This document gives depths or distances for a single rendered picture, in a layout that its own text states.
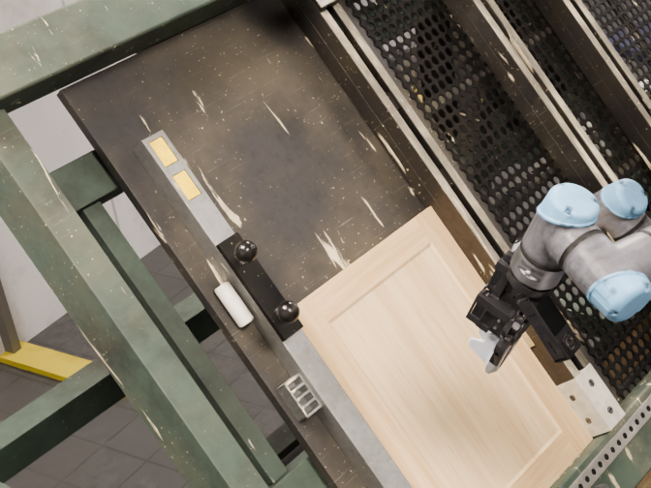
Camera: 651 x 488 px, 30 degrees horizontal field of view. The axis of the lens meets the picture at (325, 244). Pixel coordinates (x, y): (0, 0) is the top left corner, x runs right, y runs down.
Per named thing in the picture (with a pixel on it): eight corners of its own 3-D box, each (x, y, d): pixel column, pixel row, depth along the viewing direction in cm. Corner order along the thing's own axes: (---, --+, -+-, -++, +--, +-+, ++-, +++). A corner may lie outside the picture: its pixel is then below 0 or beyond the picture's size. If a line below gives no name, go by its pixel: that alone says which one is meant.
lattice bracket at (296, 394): (298, 422, 208) (307, 418, 206) (275, 389, 208) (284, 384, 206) (313, 410, 211) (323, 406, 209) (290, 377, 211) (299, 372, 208)
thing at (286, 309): (278, 329, 209) (287, 327, 196) (264, 311, 209) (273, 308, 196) (295, 317, 210) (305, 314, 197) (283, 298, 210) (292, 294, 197)
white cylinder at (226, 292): (210, 291, 208) (237, 330, 208) (218, 286, 206) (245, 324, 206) (222, 284, 210) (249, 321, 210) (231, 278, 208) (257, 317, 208)
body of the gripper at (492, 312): (486, 296, 187) (515, 242, 178) (533, 328, 184) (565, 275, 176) (462, 320, 181) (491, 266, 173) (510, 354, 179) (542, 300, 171)
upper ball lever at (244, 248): (237, 272, 209) (244, 266, 196) (225, 254, 209) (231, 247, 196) (256, 259, 210) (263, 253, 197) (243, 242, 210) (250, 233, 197)
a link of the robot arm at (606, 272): (683, 268, 160) (629, 212, 166) (619, 299, 156) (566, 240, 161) (665, 303, 166) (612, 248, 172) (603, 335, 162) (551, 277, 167)
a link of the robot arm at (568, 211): (577, 226, 160) (538, 183, 164) (544, 282, 167) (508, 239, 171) (617, 214, 164) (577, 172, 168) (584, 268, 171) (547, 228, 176)
